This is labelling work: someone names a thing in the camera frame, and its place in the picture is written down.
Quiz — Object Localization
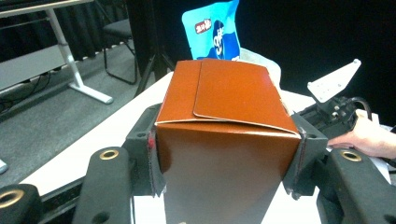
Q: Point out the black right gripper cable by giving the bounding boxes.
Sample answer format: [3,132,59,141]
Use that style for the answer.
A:
[349,96,374,120]

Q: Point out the blue snack bag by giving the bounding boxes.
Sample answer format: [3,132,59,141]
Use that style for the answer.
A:
[181,0,241,62]

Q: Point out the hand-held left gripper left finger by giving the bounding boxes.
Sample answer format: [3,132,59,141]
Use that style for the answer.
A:
[125,104,167,199]

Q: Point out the black chair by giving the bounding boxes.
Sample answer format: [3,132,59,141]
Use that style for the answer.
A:
[102,18,138,86]

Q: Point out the black tripod stand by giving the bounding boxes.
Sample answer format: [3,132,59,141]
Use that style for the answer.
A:
[134,52,176,97]

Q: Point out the white desk frame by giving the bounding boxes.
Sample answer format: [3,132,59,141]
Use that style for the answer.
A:
[0,0,115,105]

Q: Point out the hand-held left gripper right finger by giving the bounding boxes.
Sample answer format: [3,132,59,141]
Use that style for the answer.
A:
[282,113,330,200]

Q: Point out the dark curtain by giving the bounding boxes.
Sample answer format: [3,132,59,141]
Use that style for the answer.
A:
[0,0,132,63]

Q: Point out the brown cardboard box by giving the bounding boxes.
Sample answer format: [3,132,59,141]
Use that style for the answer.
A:
[154,58,303,224]

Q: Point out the black floor cables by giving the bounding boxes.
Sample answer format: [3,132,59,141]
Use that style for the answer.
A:
[0,73,52,113]

